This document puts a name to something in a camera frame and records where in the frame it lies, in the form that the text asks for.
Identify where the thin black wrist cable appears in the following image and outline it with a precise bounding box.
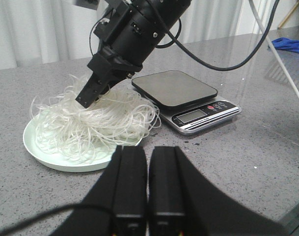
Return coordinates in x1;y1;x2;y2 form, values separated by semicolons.
0;204;115;236

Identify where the white cable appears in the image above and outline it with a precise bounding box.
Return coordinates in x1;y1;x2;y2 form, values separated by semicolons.
248;0;299;111

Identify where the white pleated curtain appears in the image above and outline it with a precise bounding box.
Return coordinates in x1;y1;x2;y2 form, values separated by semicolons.
0;0;258;69

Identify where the wooden stick frame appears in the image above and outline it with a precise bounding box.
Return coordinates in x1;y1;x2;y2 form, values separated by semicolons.
277;0;299;30

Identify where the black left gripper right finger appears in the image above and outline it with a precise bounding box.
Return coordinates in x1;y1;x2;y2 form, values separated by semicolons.
149;147;288;236

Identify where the blue cloth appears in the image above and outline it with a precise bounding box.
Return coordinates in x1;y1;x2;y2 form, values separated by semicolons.
272;37;299;54

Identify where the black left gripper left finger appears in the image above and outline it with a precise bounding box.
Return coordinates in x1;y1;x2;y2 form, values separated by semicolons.
52;146;147;236

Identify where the thick black hanging cable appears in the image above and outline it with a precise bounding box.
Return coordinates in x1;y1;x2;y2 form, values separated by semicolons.
146;0;280;72

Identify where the white vermicelli noodle bundle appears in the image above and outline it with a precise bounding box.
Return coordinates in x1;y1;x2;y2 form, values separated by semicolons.
29;75;161;163

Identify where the silver digital kitchen scale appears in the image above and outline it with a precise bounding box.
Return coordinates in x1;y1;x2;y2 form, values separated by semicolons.
132;70;241;136

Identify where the pale green round plate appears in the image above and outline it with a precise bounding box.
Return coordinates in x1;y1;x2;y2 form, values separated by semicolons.
22;115;144;173

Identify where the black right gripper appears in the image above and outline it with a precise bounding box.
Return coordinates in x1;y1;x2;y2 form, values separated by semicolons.
75;4;143;109

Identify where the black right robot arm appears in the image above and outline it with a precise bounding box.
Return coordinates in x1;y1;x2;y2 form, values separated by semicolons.
76;0;286;236

